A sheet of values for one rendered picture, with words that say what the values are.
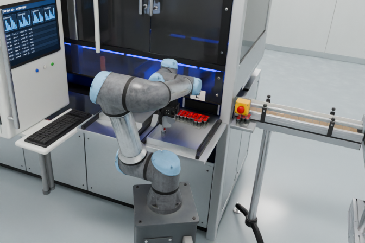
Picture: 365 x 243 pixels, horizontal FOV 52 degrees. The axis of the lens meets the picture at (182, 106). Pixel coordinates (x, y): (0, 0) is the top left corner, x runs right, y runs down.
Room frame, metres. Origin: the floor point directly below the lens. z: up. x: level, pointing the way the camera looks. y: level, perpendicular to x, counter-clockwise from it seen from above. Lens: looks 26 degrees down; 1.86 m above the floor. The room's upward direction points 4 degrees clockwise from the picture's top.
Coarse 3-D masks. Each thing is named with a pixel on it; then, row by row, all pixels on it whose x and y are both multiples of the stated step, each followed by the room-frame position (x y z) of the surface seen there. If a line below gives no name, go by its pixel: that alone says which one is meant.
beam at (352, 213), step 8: (352, 200) 1.65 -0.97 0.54; (360, 200) 1.64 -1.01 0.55; (352, 208) 1.59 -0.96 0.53; (360, 208) 1.57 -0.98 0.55; (352, 216) 1.53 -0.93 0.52; (360, 216) 1.51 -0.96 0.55; (352, 224) 1.48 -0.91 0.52; (352, 232) 1.43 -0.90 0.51; (360, 232) 1.39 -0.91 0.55; (352, 240) 1.38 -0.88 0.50; (360, 240) 1.34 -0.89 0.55
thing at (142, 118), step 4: (100, 112) 1.79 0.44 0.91; (144, 112) 1.89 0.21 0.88; (148, 112) 1.89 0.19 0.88; (152, 112) 1.89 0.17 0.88; (156, 112) 1.87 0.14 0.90; (100, 116) 1.78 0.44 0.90; (104, 116) 1.77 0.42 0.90; (136, 116) 1.83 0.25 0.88; (140, 116) 1.84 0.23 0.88; (144, 116) 1.84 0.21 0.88; (148, 116) 1.84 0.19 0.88; (152, 116) 1.81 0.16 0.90; (108, 120) 1.76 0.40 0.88; (136, 120) 1.78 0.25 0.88; (140, 120) 1.79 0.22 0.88; (144, 120) 1.73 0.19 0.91; (148, 120) 1.77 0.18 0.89; (136, 124) 1.71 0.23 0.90; (140, 124) 1.70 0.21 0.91; (140, 128) 1.70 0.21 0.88
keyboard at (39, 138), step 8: (72, 112) 1.93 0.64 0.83; (80, 112) 1.94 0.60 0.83; (56, 120) 1.82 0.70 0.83; (64, 120) 1.83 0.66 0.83; (72, 120) 1.83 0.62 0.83; (80, 120) 1.86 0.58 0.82; (48, 128) 1.73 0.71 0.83; (56, 128) 1.74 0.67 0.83; (64, 128) 1.74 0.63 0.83; (72, 128) 1.77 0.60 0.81; (32, 136) 1.64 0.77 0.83; (40, 136) 1.65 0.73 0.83; (48, 136) 1.65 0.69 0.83; (56, 136) 1.67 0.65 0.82; (40, 144) 1.59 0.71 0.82; (48, 144) 1.59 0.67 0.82
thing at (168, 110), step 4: (176, 100) 1.56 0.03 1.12; (168, 104) 1.57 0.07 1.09; (172, 104) 1.56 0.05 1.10; (176, 104) 1.56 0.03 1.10; (164, 108) 1.56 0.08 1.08; (168, 108) 1.55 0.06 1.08; (172, 108) 1.54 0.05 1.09; (176, 108) 1.58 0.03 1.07; (164, 112) 1.57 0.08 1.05; (168, 112) 1.56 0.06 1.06; (172, 112) 1.56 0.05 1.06; (176, 112) 1.58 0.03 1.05; (168, 116) 1.56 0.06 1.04; (172, 116) 1.54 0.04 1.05
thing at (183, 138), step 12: (216, 120) 1.78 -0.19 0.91; (156, 132) 1.67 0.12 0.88; (168, 132) 1.68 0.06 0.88; (180, 132) 1.68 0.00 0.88; (192, 132) 1.69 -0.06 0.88; (204, 132) 1.70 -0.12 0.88; (156, 144) 1.54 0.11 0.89; (168, 144) 1.52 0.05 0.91; (180, 144) 1.57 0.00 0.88; (192, 144) 1.57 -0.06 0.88
